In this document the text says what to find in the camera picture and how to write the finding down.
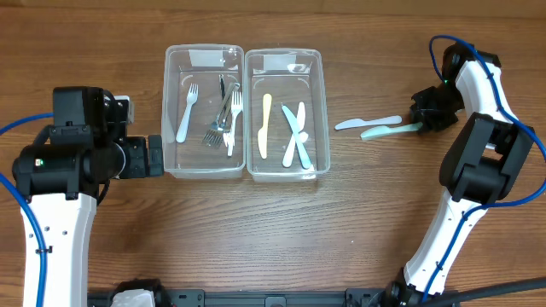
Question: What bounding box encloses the yellow plastic knife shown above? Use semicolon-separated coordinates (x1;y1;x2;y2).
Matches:
258;93;272;159

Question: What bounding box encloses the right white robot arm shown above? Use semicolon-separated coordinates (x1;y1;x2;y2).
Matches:
379;38;545;306

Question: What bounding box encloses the metal fork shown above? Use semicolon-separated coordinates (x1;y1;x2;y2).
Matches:
219;93;235;137
202;82;240;148

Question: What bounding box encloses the right clear plastic container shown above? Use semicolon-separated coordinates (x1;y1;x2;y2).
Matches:
243;48;331;182

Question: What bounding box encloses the light teal plastic knife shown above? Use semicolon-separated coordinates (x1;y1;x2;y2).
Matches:
281;104;313;171

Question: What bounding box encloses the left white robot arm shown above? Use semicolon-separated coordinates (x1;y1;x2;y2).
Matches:
1;86;164;306

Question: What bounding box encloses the white plastic knife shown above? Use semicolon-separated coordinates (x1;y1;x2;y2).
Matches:
282;101;308;167

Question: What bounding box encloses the left clear plastic container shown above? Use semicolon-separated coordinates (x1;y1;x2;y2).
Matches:
161;43;245;179

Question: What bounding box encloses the black handled utensil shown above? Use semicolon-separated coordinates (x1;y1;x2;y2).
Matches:
219;74;226;103

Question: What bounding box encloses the pale blue plastic knife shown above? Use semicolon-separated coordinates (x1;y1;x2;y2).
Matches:
334;115;403;130

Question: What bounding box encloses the right blue cable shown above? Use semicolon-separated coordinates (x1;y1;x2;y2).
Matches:
420;34;546;302

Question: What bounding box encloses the blue cable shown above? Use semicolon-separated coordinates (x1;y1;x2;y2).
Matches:
420;34;546;302
0;111;55;307

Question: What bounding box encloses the white plastic fork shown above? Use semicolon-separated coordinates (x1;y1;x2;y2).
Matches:
176;84;199;143
224;91;243;157

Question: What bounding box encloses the clear plastic container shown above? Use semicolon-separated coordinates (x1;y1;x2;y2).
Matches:
243;48;331;182
161;43;245;179

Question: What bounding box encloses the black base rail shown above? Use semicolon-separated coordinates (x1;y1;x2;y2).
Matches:
88;288;384;307

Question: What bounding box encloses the left blue cable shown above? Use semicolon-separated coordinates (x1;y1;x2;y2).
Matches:
0;111;55;307

